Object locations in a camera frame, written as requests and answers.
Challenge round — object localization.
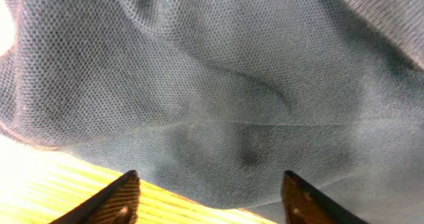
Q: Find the blue t-shirt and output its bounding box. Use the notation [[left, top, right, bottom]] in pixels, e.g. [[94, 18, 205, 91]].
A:
[[1, 0, 423, 223]]

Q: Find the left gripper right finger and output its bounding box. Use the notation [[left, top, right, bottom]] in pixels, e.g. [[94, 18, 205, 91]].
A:
[[281, 170, 368, 224]]

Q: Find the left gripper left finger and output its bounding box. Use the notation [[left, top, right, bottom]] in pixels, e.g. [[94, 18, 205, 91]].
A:
[[51, 170, 140, 224]]

